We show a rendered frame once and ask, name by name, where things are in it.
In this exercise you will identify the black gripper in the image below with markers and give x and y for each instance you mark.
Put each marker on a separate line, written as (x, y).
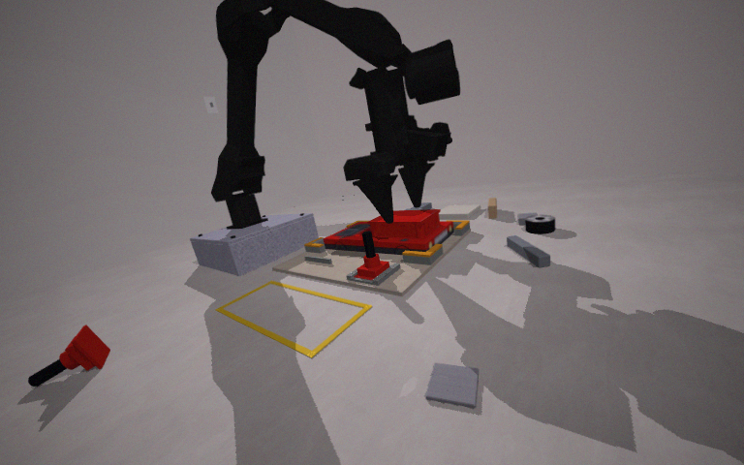
(373, 171)

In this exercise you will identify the tan wooden block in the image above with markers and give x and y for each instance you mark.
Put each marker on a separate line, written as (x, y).
(492, 208)

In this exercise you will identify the grey rectangular bar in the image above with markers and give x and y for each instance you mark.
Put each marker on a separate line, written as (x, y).
(523, 248)

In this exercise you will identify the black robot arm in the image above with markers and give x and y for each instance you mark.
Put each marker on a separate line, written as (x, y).
(243, 31)

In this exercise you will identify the yellow rectangular outline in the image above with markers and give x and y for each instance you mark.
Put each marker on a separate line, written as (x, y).
(285, 341)

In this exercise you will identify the black tyre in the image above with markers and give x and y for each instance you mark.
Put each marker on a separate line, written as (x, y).
(540, 224)

